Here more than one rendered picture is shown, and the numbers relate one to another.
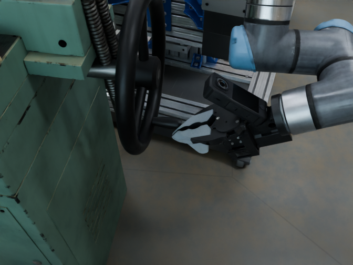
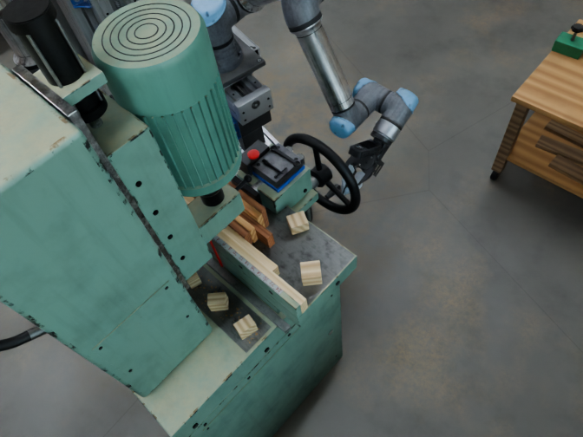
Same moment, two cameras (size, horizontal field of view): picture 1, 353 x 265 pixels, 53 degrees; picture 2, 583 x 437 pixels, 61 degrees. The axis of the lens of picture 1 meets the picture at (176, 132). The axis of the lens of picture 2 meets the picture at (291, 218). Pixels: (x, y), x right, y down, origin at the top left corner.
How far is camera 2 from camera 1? 1.06 m
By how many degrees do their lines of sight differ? 28
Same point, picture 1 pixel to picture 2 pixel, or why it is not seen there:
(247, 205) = (335, 218)
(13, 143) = not seen: hidden behind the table
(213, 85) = (359, 151)
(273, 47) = (358, 114)
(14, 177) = not seen: hidden behind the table
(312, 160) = not seen: hidden behind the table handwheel
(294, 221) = (365, 198)
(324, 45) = (372, 96)
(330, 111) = (402, 120)
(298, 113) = (393, 131)
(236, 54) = (348, 131)
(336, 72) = (389, 103)
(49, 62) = (304, 205)
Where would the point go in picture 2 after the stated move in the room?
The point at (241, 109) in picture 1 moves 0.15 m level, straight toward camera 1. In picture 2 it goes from (373, 149) to (411, 178)
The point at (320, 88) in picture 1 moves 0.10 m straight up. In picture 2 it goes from (391, 114) to (393, 89)
